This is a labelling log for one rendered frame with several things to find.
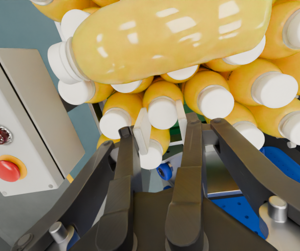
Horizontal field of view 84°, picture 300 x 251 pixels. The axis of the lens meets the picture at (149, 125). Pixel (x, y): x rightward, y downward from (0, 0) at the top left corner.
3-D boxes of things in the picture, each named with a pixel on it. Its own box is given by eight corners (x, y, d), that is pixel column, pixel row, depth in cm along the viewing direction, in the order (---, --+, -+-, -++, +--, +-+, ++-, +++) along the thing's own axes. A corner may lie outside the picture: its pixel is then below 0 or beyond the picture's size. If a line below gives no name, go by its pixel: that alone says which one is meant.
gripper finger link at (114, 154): (137, 160, 15) (106, 165, 16) (142, 134, 20) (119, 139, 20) (132, 146, 14) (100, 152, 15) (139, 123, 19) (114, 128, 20)
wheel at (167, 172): (168, 185, 37) (174, 180, 38) (163, 169, 36) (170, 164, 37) (156, 176, 41) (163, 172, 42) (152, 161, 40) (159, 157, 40)
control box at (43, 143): (44, 160, 36) (2, 198, 26) (-12, 64, 28) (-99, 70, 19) (86, 152, 34) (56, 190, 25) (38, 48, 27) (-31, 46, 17)
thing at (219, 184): (185, 163, 42) (193, 205, 30) (183, 155, 41) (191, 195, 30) (227, 157, 40) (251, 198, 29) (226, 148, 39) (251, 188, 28)
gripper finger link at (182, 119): (178, 120, 15) (186, 118, 15) (174, 99, 21) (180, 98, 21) (184, 148, 16) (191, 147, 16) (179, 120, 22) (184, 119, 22)
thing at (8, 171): (8, 179, 25) (1, 185, 24) (-6, 159, 24) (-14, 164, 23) (29, 176, 24) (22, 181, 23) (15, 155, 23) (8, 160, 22)
